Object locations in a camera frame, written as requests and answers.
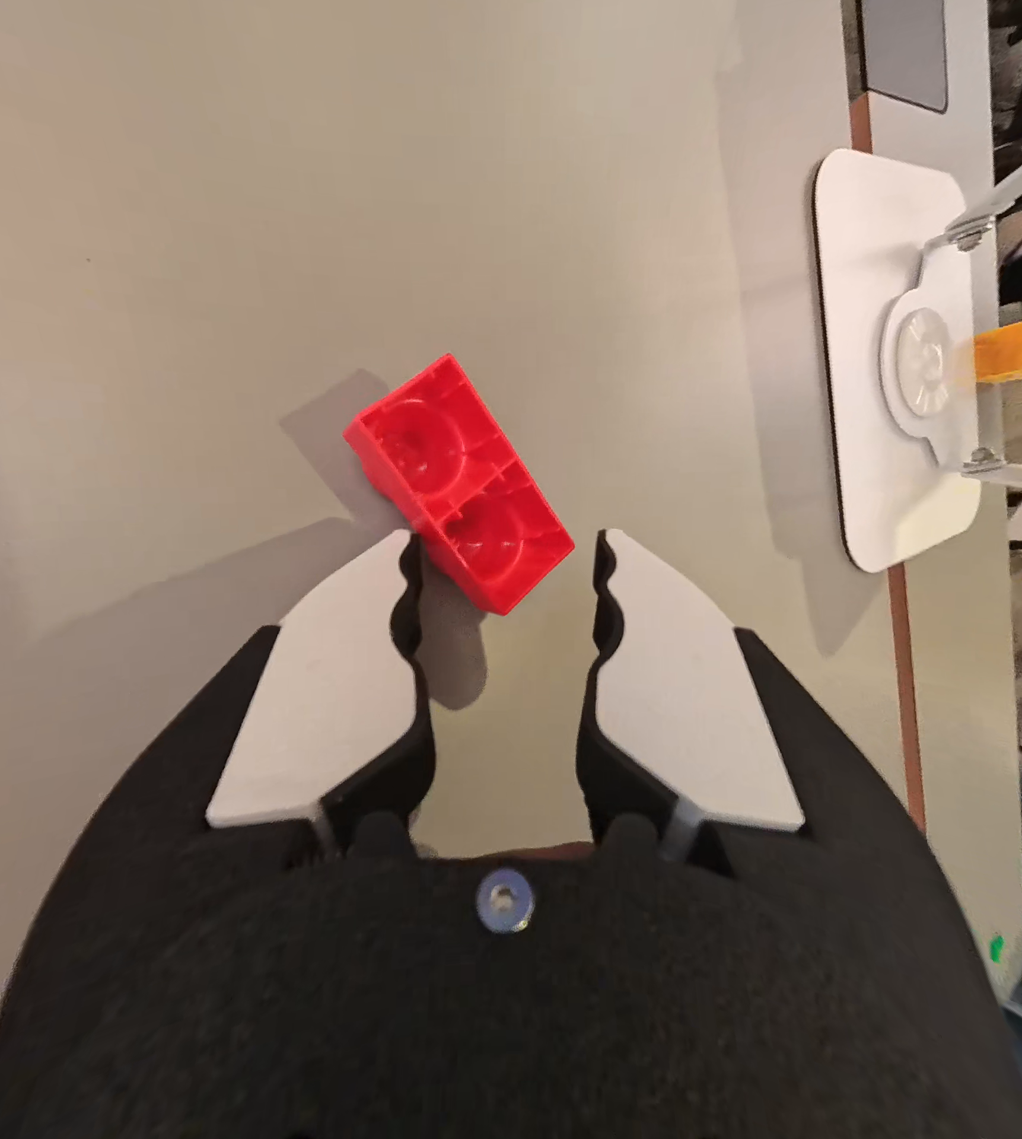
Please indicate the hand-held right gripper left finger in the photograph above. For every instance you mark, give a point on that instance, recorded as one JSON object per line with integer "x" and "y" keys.
{"x": 315, "y": 721}

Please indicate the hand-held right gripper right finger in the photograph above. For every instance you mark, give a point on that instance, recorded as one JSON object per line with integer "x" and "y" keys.
{"x": 698, "y": 721}

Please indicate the red mega block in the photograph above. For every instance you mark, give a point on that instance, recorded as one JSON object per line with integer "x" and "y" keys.
{"x": 458, "y": 481}

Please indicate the white board stand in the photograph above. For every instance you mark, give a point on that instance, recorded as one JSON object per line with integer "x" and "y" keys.
{"x": 876, "y": 445}

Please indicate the orange plastic object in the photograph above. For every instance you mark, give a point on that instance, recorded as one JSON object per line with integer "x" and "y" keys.
{"x": 1018, "y": 351}

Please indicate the black flat panel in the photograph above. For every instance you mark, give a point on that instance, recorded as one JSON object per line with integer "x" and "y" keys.
{"x": 906, "y": 54}

